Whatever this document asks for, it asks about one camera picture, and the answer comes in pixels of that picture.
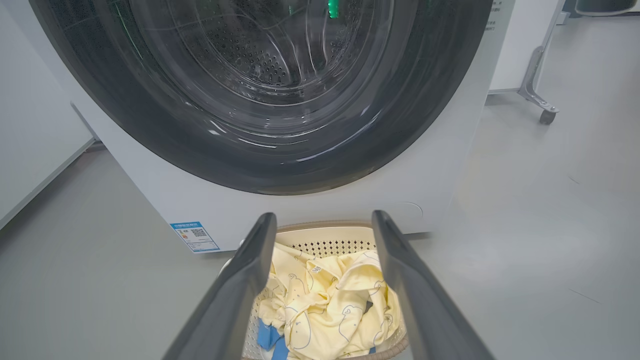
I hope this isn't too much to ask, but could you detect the white front-load washing machine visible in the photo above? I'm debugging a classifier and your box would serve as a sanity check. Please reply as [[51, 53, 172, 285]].
[[5, 0, 516, 254]]

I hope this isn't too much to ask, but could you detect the blue garment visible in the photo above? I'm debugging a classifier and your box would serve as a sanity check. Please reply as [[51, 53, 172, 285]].
[[256, 320, 291, 360]]

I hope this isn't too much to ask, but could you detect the blue energy label sticker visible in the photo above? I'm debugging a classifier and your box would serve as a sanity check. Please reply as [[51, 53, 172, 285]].
[[170, 221, 221, 254]]

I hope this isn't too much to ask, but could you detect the grey caster bracket with wheel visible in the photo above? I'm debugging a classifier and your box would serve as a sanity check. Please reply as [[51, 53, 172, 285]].
[[517, 0, 560, 126]]

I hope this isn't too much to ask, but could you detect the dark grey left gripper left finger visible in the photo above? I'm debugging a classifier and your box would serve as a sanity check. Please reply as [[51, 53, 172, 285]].
[[162, 212, 278, 360]]

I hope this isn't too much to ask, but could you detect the cream perforated laundry basket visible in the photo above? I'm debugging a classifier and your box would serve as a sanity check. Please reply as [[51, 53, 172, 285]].
[[220, 222, 411, 360]]

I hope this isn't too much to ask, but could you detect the white partition panel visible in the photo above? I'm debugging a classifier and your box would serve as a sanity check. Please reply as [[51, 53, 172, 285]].
[[489, 0, 566, 96]]

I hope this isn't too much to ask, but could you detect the dark grey trash bin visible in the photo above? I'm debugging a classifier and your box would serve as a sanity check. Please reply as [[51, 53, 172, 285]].
[[575, 0, 638, 17]]

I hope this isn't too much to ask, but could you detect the yellow bear-print garment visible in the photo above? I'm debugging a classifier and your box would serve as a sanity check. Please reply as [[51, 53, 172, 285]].
[[257, 242, 401, 360]]

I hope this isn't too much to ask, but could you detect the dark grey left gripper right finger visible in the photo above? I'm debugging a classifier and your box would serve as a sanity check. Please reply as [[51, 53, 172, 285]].
[[371, 210, 496, 360]]

